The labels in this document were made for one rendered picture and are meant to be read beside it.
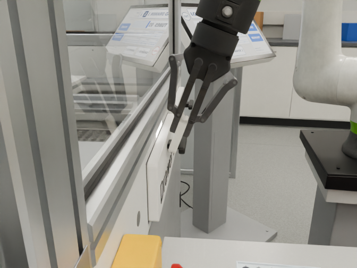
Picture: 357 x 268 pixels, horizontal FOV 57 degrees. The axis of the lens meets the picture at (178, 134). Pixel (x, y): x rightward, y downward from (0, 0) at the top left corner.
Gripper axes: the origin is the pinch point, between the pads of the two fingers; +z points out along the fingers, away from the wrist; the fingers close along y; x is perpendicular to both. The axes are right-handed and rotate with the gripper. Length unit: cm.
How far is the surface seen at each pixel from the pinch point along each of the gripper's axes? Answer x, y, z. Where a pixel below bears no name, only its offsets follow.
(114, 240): -29.9, -3.5, 2.4
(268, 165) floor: 189, 85, 70
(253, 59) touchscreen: 94, 23, -10
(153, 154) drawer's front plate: -7.6, -3.0, 2.1
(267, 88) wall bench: 291, 82, 25
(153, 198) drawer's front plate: -11.5, -0.4, 7.8
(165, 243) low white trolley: -9.3, 4.6, 17.2
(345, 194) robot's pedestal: 14.1, 43.2, 5.0
